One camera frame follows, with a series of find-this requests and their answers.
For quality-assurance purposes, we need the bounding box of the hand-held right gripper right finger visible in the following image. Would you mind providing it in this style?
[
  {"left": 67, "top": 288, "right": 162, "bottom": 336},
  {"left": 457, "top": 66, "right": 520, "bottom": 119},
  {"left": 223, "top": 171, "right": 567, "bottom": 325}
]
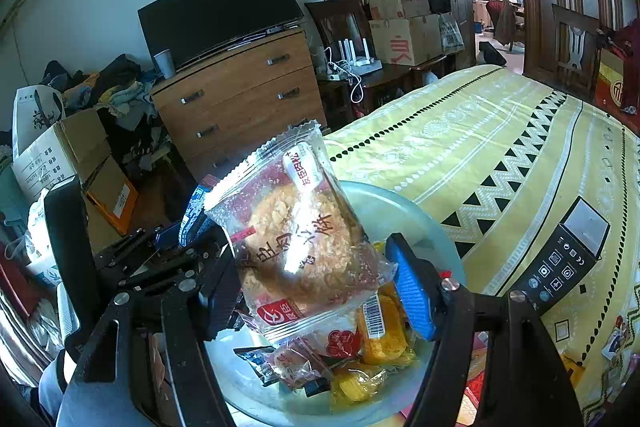
[{"left": 384, "top": 232, "right": 586, "bottom": 427}]

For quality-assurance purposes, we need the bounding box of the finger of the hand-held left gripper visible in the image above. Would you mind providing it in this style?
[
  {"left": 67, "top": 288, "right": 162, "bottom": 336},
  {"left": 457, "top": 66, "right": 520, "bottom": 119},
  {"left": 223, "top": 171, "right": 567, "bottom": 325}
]
[
  {"left": 95, "top": 227, "right": 223, "bottom": 280},
  {"left": 117, "top": 252, "right": 238, "bottom": 303}
]

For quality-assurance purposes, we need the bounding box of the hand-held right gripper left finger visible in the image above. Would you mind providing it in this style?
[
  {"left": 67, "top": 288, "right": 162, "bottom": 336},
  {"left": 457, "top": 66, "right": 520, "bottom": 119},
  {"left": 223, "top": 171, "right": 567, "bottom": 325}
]
[{"left": 55, "top": 239, "right": 246, "bottom": 427}]

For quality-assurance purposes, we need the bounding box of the orange-yellow barcoded snack packet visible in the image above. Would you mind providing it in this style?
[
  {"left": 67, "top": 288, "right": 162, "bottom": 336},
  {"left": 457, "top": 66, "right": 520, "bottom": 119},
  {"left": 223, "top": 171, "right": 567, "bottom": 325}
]
[{"left": 356, "top": 287, "right": 418, "bottom": 367}]

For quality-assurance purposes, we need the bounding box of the blue white snack packet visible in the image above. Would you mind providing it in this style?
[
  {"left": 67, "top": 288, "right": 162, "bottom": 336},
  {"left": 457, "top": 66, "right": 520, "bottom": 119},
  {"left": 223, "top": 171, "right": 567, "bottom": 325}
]
[{"left": 179, "top": 174, "right": 223, "bottom": 250}]

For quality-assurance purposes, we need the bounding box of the clear glass bowl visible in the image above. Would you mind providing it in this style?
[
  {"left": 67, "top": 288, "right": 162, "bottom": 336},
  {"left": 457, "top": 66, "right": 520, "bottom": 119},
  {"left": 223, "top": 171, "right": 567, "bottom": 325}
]
[{"left": 202, "top": 179, "right": 468, "bottom": 423}]

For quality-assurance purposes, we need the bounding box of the clear meat floss cake packet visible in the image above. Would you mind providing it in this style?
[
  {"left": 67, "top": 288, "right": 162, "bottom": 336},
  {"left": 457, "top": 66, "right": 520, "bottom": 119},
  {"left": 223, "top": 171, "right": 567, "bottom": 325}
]
[{"left": 203, "top": 118, "right": 398, "bottom": 348}]

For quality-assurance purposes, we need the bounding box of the white plastic bag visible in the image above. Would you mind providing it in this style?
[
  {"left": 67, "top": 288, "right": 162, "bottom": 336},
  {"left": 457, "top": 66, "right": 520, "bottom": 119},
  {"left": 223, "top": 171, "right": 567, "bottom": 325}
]
[{"left": 22, "top": 199, "right": 63, "bottom": 288}]

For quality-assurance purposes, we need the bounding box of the orange flat carton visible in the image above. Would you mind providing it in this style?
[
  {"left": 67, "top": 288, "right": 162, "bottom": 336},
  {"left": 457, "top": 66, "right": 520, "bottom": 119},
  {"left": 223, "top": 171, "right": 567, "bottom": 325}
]
[{"left": 82, "top": 154, "right": 140, "bottom": 235}]

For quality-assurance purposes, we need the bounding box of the dark snack packet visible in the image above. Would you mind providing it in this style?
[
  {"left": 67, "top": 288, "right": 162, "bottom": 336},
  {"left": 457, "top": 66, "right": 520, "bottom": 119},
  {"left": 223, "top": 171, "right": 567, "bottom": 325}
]
[{"left": 233, "top": 347, "right": 281, "bottom": 385}]

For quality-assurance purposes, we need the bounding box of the pink box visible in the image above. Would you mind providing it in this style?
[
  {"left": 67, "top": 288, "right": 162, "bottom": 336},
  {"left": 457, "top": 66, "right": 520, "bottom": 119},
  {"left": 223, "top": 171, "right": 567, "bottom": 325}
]
[{"left": 470, "top": 332, "right": 496, "bottom": 375}]

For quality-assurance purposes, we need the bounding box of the white printed cardboard box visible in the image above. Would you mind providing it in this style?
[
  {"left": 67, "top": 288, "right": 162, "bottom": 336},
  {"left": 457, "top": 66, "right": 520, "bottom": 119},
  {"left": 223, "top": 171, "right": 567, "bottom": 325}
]
[{"left": 11, "top": 108, "right": 112, "bottom": 202}]

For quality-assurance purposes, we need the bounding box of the clear red-label snack packet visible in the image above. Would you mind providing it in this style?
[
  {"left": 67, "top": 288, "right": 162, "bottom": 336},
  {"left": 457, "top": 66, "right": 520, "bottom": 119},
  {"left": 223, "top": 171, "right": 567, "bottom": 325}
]
[{"left": 265, "top": 326, "right": 365, "bottom": 392}]

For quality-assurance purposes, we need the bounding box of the yellow snack packet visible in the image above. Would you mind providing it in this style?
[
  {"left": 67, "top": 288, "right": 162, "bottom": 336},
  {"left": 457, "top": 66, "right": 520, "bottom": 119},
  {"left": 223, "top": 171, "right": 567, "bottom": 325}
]
[{"left": 330, "top": 359, "right": 388, "bottom": 408}]

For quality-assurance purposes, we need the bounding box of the orange red box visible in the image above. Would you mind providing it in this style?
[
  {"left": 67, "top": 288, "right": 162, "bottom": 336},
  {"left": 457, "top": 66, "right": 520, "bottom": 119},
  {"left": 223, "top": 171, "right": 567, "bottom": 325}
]
[{"left": 450, "top": 372, "right": 488, "bottom": 427}]

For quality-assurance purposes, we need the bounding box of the white paper bag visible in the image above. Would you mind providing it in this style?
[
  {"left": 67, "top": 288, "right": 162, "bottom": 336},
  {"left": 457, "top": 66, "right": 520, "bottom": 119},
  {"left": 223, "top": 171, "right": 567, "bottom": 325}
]
[{"left": 12, "top": 85, "right": 67, "bottom": 158}]

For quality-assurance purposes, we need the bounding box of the black printed box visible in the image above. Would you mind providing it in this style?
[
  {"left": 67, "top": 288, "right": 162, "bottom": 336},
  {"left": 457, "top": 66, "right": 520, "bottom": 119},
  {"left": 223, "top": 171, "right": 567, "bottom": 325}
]
[{"left": 512, "top": 196, "right": 612, "bottom": 313}]

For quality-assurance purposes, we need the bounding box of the pile of dark clothes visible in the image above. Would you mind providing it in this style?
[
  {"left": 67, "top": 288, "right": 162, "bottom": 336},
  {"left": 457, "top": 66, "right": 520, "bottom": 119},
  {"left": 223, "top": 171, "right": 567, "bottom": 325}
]
[{"left": 40, "top": 53, "right": 173, "bottom": 178}]

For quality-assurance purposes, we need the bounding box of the wooden dresser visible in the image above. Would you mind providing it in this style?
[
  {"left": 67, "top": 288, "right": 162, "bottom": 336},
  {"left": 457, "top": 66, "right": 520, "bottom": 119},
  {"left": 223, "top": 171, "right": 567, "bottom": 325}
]
[{"left": 150, "top": 24, "right": 328, "bottom": 185}]

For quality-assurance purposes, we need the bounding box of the grey cup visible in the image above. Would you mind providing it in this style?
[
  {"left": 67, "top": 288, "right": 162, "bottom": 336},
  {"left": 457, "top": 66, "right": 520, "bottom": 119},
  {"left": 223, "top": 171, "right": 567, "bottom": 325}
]
[{"left": 152, "top": 49, "right": 177, "bottom": 78}]

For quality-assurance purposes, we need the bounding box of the yellow patterned bedspread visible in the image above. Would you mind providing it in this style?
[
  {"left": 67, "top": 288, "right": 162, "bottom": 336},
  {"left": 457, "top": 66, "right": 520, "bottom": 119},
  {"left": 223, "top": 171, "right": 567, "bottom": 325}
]
[{"left": 322, "top": 64, "right": 640, "bottom": 427}]

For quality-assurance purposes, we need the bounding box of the small colourful snack packet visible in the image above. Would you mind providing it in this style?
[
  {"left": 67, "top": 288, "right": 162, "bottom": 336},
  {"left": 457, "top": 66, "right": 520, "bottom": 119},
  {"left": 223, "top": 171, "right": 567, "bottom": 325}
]
[{"left": 600, "top": 314, "right": 632, "bottom": 360}]

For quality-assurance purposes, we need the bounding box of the dark side table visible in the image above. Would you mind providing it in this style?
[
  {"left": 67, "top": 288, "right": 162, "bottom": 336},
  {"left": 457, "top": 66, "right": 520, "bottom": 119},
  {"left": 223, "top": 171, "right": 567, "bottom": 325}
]
[{"left": 320, "top": 57, "right": 448, "bottom": 128}]

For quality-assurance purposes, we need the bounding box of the white power strip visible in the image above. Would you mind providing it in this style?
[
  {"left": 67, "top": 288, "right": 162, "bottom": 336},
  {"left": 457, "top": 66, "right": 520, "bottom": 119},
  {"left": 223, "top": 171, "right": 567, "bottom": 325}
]
[{"left": 317, "top": 62, "right": 351, "bottom": 82}]

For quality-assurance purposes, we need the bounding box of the white router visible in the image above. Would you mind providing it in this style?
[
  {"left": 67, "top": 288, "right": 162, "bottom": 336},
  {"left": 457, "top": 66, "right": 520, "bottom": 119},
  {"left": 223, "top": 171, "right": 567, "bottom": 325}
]
[{"left": 336, "top": 38, "right": 383, "bottom": 75}]

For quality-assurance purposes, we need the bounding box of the black television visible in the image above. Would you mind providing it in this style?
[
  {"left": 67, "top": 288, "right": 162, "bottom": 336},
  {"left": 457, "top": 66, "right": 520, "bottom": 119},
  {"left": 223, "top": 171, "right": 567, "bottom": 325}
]
[{"left": 137, "top": 0, "right": 306, "bottom": 70}]

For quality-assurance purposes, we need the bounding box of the cardboard box with red print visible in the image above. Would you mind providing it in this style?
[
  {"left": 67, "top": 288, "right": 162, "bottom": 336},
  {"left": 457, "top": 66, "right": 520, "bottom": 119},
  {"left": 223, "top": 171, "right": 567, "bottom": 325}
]
[{"left": 369, "top": 14, "right": 442, "bottom": 66}]

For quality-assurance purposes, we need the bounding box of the printed plastic bag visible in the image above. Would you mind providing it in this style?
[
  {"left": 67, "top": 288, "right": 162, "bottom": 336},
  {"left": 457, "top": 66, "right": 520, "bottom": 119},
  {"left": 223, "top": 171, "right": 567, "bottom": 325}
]
[{"left": 439, "top": 13, "right": 466, "bottom": 54}]

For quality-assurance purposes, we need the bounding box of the dark wooden chair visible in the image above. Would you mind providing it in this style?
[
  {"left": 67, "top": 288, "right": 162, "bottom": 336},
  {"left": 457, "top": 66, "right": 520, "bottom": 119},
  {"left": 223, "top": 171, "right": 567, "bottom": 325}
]
[{"left": 305, "top": 0, "right": 373, "bottom": 58}]

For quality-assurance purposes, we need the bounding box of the brown jacket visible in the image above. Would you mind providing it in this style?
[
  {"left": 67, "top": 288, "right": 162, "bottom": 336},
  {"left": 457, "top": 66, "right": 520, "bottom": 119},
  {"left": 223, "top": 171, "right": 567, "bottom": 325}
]
[{"left": 487, "top": 0, "right": 521, "bottom": 48}]

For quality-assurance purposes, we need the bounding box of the yellow red bag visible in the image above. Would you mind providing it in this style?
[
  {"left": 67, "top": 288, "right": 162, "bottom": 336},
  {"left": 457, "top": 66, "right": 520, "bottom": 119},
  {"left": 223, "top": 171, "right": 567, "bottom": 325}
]
[{"left": 595, "top": 48, "right": 626, "bottom": 112}]

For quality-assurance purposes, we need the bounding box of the maroon cloth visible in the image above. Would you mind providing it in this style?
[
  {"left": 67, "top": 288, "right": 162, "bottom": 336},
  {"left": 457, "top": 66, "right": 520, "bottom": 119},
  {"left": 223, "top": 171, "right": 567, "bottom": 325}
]
[{"left": 612, "top": 19, "right": 640, "bottom": 58}]

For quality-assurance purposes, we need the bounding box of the white cable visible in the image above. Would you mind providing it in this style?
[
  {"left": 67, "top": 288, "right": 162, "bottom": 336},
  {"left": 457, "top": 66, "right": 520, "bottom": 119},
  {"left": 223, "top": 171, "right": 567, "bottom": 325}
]
[{"left": 347, "top": 72, "right": 366, "bottom": 105}]

